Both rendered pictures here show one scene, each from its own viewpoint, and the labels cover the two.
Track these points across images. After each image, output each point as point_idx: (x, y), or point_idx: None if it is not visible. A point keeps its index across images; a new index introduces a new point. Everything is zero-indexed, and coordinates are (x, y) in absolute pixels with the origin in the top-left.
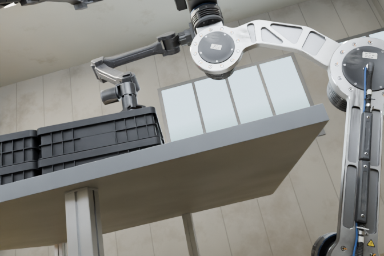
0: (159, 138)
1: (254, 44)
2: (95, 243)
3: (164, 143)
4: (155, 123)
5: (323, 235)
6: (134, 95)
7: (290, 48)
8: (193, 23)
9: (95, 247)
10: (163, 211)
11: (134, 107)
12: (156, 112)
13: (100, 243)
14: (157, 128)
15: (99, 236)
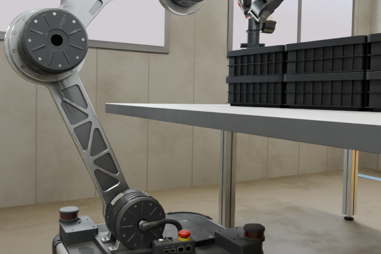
0: (225, 78)
1: None
2: (221, 139)
3: (300, 47)
4: (227, 66)
5: (147, 197)
6: (246, 32)
7: (111, 1)
8: None
9: (221, 140)
10: None
11: (240, 47)
12: (230, 53)
13: (224, 139)
14: (234, 66)
15: (224, 136)
